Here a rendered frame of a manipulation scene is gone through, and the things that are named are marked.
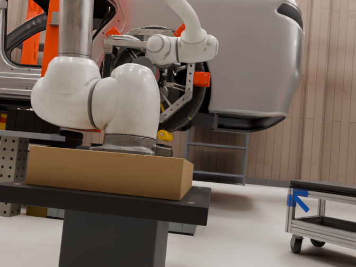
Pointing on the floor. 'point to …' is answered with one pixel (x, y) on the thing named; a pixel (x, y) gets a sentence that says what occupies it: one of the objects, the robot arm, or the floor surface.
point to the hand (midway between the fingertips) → (170, 70)
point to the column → (12, 168)
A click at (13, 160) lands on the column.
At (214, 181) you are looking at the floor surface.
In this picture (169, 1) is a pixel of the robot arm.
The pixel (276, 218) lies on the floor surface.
